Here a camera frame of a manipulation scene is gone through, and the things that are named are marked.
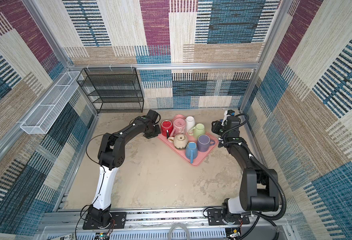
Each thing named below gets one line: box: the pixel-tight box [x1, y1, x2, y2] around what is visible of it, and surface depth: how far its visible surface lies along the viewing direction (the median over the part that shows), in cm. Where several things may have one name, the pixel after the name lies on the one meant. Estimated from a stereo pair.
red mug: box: [160, 119, 174, 139], surface depth 101 cm
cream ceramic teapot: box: [167, 133, 189, 149], surface depth 96 cm
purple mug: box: [197, 134, 215, 152], surface depth 95 cm
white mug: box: [185, 116, 196, 133], surface depth 104 cm
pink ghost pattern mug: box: [170, 114, 186, 137], surface depth 101 cm
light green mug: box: [188, 123, 205, 139], surface depth 101 cm
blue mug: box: [185, 141, 199, 164], surface depth 90 cm
